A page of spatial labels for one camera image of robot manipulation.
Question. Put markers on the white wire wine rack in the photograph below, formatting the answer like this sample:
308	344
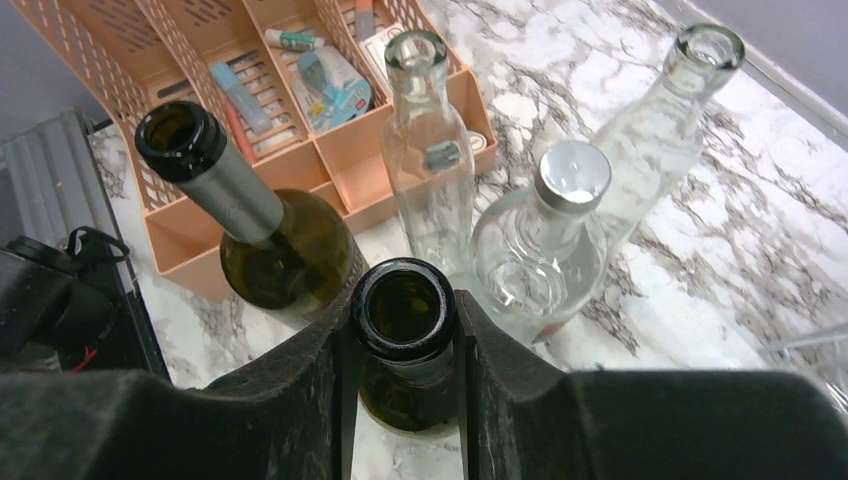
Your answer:
820	356

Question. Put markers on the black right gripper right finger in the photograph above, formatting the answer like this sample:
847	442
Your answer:
522	418

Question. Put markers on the orange plastic file organizer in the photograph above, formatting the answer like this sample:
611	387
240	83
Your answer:
186	77

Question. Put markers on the clear square glass bottle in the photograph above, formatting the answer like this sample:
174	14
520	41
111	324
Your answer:
427	152

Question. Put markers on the clear bottle with silver cap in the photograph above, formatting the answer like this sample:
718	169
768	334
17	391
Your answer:
538	254

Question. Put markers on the tall clear glass bottle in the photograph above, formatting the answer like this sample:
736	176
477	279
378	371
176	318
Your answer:
653	142

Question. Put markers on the green wine bottle dark label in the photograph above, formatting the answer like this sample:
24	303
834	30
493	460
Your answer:
403	312

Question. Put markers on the blue correction tape package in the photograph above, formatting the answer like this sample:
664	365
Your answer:
329	90

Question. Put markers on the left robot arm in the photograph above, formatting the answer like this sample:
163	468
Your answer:
46	298

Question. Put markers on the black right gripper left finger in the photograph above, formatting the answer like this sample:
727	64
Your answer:
289	414

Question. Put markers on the white card box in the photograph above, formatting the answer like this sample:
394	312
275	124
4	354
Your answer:
374	49

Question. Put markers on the green wine bottle silver neck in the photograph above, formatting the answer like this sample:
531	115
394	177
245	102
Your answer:
286	252

